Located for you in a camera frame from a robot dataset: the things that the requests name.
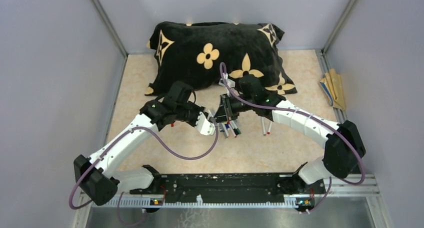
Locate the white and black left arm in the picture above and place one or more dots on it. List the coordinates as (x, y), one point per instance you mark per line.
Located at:
(97, 174)

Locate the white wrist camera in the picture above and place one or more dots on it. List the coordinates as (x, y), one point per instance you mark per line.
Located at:
(227, 83)
(204, 126)

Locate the aluminium front frame rail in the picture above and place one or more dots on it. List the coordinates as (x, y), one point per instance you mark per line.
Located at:
(343, 205)

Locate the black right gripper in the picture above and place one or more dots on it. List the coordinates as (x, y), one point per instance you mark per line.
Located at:
(226, 110)

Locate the aluminium wall rail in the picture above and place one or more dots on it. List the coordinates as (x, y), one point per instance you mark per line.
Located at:
(110, 28)

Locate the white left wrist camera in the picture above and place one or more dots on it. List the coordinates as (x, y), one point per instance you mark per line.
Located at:
(204, 126)

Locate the folded yellow and blue cloth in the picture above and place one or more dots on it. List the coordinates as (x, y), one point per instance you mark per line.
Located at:
(332, 87)

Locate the white pen with brown cap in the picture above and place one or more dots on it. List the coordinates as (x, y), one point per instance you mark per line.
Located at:
(263, 127)

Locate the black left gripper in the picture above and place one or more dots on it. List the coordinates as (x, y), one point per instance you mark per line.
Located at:
(197, 110)

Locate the black pillow with cream flowers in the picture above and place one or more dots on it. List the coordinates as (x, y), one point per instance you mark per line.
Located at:
(193, 52)

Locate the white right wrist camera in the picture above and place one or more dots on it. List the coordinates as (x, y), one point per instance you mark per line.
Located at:
(227, 83)

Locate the white marker with red cap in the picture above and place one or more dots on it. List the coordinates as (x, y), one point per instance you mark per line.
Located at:
(269, 128)

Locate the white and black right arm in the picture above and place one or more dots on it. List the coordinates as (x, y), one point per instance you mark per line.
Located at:
(341, 142)

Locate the white pen with red cap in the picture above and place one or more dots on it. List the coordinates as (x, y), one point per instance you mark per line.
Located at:
(232, 130)

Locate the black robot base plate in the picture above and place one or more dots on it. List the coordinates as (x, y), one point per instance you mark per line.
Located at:
(229, 188)

